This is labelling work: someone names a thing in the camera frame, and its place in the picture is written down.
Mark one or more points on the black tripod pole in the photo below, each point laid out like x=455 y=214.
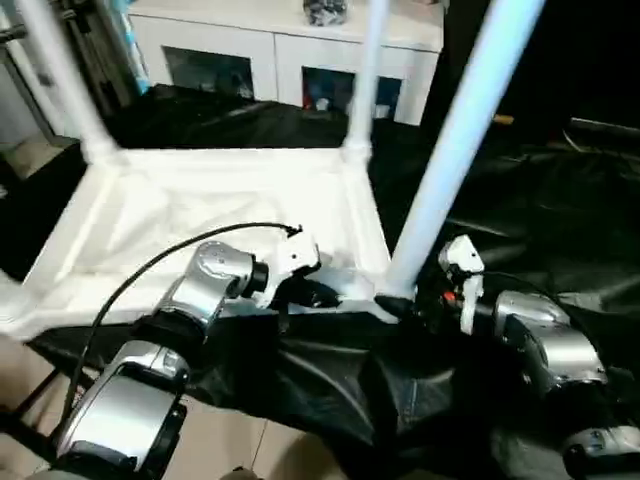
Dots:
x=12 y=35

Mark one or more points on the black metal bar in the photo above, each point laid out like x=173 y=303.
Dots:
x=605 y=129

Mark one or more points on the white glass-door cabinet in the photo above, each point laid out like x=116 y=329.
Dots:
x=225 y=35

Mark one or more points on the black metal rack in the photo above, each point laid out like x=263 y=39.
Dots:
x=35 y=395

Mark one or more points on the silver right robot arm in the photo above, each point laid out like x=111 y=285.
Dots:
x=560 y=350

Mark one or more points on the black mat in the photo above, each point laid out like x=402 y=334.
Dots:
x=325 y=380

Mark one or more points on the white jar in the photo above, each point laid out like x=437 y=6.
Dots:
x=322 y=104
x=382 y=111

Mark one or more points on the blue and white roll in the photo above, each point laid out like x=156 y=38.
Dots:
x=136 y=60

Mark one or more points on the small yellow label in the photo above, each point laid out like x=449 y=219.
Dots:
x=503 y=119

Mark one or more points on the black backdrop cloth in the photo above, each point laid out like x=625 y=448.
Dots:
x=575 y=50

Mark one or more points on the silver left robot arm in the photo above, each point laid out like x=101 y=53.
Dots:
x=210 y=280

